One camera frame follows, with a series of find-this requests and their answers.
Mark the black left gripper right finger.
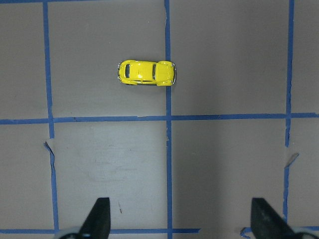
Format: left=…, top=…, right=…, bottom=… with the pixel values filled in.
left=250, top=198, right=295, bottom=239

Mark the yellow toy beetle car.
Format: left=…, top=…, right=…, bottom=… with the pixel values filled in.
left=117, top=60, right=176, bottom=87

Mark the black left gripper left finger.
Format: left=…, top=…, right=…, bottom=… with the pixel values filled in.
left=78, top=198, right=111, bottom=239

